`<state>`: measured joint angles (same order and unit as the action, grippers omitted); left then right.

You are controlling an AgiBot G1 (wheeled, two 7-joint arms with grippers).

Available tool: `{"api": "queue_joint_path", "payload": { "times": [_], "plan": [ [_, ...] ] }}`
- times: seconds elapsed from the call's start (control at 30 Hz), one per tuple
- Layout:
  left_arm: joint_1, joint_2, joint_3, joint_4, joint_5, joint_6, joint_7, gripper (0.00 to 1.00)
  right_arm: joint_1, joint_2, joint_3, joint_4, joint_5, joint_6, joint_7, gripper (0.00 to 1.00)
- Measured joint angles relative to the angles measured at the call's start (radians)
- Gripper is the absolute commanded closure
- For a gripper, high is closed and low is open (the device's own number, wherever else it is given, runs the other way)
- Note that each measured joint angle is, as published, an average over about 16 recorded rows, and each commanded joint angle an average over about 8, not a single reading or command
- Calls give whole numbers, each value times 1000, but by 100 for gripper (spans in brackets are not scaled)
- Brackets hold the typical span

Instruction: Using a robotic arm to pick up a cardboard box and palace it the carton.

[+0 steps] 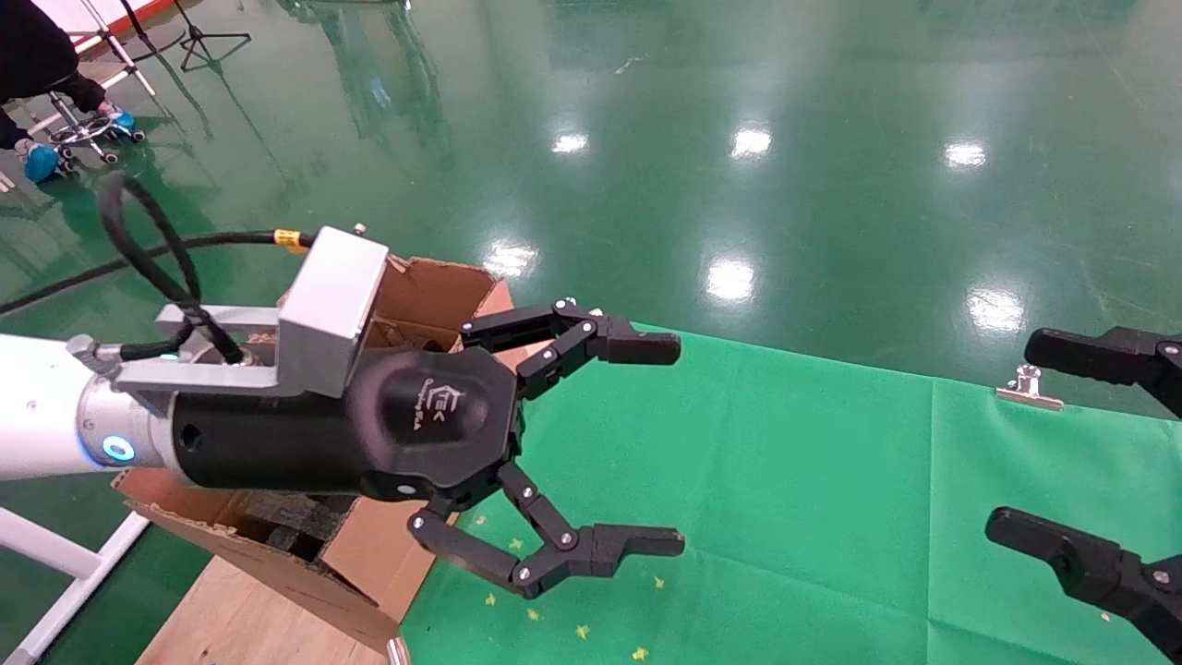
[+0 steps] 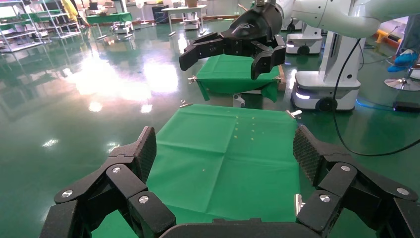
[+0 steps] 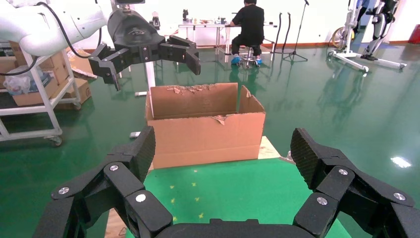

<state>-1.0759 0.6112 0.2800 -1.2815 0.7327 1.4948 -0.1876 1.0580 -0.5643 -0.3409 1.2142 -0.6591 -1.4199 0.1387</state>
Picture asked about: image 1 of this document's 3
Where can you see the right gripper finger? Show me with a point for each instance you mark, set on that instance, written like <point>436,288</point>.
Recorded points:
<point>1090,356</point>
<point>1090,565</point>

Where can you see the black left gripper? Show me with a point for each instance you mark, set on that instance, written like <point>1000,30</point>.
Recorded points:
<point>305,443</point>

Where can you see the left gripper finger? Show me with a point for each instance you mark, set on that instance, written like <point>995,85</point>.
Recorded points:
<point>609,344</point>
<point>591,552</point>

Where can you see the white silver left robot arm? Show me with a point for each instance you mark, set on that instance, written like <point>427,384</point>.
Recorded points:
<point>37,406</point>

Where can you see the large open cardboard carton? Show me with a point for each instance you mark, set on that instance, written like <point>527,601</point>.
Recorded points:
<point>369,554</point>

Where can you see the silver metal binder clip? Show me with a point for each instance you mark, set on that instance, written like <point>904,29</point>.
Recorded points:
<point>1027,392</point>

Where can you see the black foam block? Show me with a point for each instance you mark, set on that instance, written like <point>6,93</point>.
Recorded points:
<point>295,522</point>

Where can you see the green table cloth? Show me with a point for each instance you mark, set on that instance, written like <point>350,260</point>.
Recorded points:
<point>785,508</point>

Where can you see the blue shoe cover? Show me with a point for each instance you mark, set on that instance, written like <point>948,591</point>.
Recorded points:
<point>42,163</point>
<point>124,121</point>

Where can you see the wheeled metal stool base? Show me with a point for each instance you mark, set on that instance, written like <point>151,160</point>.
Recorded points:
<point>78,134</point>

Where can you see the white metal stand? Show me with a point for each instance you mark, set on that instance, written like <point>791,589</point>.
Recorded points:
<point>129,62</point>

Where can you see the black tripod stand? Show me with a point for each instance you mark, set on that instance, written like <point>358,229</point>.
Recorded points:
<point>191,32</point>

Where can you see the black stand pole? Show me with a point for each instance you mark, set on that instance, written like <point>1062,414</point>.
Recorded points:
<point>137,25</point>

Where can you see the person in black clothes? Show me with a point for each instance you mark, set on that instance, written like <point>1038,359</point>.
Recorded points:
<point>32,51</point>

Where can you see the white board with orange edge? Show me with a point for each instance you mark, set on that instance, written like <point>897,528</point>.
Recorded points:
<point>60,11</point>

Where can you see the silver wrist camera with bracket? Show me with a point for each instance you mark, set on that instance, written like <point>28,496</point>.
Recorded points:
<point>328,305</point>

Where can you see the white metal table frame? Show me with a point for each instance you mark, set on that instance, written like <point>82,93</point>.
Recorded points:
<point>46,545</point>

